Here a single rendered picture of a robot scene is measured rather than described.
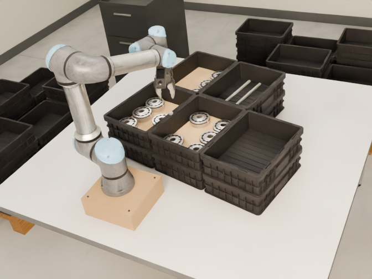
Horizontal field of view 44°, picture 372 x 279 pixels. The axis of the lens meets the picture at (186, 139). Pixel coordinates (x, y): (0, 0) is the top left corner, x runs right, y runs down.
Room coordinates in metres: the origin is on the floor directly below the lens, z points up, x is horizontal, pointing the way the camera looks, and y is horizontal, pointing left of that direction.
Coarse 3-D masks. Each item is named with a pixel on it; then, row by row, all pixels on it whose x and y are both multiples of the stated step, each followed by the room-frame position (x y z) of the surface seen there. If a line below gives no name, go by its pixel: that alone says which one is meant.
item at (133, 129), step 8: (144, 88) 2.18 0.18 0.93; (176, 88) 2.13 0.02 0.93; (192, 96) 2.03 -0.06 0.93; (120, 104) 2.04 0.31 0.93; (112, 120) 1.90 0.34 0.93; (160, 120) 1.85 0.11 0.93; (128, 128) 1.83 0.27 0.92; (136, 128) 1.81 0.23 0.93; (152, 128) 1.79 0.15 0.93; (144, 136) 1.76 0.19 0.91
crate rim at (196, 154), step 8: (200, 96) 2.02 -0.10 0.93; (184, 104) 1.96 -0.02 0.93; (224, 104) 1.92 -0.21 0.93; (176, 112) 1.90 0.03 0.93; (240, 112) 1.83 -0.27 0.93; (232, 120) 1.77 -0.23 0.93; (224, 128) 1.72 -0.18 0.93; (152, 136) 1.73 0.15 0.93; (216, 136) 1.66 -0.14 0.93; (168, 144) 1.67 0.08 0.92; (176, 144) 1.64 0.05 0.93; (208, 144) 1.61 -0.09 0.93; (184, 152) 1.60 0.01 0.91; (192, 152) 1.57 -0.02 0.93
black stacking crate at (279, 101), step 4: (284, 92) 2.13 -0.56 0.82; (280, 96) 2.10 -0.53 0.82; (276, 100) 2.07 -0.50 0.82; (280, 100) 2.12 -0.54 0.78; (284, 100) 2.14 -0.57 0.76; (272, 104) 2.03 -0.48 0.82; (276, 104) 2.09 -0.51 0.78; (280, 104) 2.11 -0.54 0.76; (268, 108) 2.00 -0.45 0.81; (272, 108) 2.06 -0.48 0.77; (276, 108) 2.07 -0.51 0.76; (280, 108) 2.11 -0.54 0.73; (264, 112) 1.97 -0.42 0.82; (268, 112) 2.03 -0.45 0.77; (272, 112) 2.04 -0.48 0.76; (276, 112) 2.09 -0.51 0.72; (272, 116) 2.06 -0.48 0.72
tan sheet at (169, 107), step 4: (168, 104) 2.14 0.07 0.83; (172, 104) 2.14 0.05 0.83; (164, 108) 2.10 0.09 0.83; (168, 108) 2.10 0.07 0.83; (172, 108) 2.09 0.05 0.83; (152, 112) 2.08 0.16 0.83; (156, 112) 2.08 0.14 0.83; (160, 112) 2.07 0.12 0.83; (164, 112) 2.07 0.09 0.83; (168, 112) 2.06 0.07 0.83; (132, 116) 2.07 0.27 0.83; (152, 116) 2.04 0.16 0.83; (140, 124) 1.99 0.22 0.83; (144, 124) 1.98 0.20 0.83; (148, 124) 1.98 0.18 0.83; (140, 128) 1.95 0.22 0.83; (144, 128) 1.94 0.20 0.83; (148, 128) 1.94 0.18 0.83
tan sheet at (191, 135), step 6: (210, 120) 1.94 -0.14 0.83; (216, 120) 1.93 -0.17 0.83; (186, 126) 1.91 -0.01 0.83; (210, 126) 1.89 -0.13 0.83; (180, 132) 1.87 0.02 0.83; (186, 132) 1.86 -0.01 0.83; (192, 132) 1.86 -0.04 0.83; (198, 132) 1.85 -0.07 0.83; (186, 138) 1.81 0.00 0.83; (192, 138) 1.81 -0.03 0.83; (198, 138) 1.80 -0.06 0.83; (186, 144) 1.76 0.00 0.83
